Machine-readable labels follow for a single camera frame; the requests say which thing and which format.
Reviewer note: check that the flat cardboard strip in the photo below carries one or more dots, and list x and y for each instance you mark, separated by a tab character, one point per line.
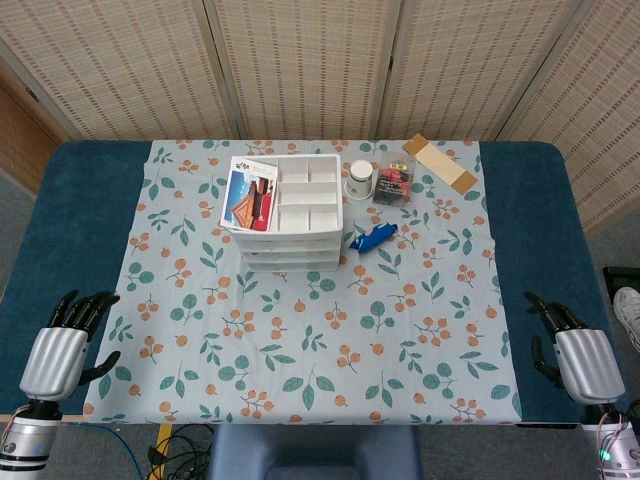
442	165

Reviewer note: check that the picture postcard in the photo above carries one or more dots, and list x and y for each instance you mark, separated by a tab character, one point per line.
247	195

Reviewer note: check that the white small jar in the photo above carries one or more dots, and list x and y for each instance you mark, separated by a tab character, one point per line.
361	175

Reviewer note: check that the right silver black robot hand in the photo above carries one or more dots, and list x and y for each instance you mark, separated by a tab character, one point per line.
587	362

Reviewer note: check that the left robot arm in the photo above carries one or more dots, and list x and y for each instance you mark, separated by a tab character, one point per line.
25	440

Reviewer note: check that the floral tablecloth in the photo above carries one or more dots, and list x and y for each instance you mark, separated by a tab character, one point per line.
300	350

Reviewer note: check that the clear lowest drawer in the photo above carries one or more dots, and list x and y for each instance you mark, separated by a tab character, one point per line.
290	266

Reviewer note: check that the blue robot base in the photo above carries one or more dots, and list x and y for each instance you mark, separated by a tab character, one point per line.
315	452

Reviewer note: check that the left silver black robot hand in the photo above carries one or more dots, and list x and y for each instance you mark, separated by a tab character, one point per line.
52	360

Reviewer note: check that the black floor stand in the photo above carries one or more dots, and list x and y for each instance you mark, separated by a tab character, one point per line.
620	277

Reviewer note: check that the woven folding screen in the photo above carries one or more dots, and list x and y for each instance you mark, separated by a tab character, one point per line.
310	65

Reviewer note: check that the white sneaker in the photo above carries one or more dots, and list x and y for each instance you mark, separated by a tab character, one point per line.
629	312

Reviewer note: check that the white drawer organizer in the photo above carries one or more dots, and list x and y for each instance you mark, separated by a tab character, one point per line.
307	190

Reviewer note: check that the clear coffee capsule box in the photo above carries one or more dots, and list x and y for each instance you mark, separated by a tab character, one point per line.
395	182

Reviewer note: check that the wooden door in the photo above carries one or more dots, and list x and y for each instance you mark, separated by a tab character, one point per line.
20	140

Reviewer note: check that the teal table cover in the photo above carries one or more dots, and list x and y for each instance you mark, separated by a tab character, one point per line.
75	225

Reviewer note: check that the blue snack packet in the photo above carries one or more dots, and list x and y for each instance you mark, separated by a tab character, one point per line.
372	237

